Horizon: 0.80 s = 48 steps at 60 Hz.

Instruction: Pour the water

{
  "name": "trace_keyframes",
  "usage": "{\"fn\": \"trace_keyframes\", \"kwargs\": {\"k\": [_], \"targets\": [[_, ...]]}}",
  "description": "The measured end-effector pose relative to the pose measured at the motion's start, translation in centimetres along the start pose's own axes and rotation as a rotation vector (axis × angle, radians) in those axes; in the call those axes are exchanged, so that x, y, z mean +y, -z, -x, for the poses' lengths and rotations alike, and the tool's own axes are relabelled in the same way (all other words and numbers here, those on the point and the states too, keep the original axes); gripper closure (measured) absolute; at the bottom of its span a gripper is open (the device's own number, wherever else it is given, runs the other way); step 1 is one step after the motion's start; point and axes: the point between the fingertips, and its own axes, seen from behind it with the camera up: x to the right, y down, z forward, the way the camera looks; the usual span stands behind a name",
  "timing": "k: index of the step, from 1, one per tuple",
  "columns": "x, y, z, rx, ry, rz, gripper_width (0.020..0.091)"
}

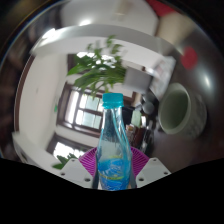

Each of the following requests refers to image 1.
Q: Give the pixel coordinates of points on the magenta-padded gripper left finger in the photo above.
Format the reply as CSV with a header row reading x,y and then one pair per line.
x,y
72,171

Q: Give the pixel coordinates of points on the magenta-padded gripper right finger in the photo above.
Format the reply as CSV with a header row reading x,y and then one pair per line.
x,y
153,171

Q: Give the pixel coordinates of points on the clear blue-capped drink bottle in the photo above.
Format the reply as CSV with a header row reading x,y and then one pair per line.
x,y
114,166

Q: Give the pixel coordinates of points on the dark-framed window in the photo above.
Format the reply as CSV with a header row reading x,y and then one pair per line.
x,y
66,148

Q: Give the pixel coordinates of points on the brown box of packets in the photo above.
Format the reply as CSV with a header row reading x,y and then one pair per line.
x,y
136,135

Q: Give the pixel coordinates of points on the green cloth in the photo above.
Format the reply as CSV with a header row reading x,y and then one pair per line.
x,y
136,118

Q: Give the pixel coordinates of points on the dark wooden double door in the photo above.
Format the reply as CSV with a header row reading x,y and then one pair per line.
x,y
83,111

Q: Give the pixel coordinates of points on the green exit sign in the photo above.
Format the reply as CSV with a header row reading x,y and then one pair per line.
x,y
55,108

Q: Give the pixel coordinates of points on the white patterned mug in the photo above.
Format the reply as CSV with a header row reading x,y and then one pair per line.
x,y
196,113

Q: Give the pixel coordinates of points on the printed paper leaflet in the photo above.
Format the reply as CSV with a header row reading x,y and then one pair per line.
x,y
163,75

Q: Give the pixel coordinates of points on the flat round red coaster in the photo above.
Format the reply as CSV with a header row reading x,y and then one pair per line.
x,y
189,58

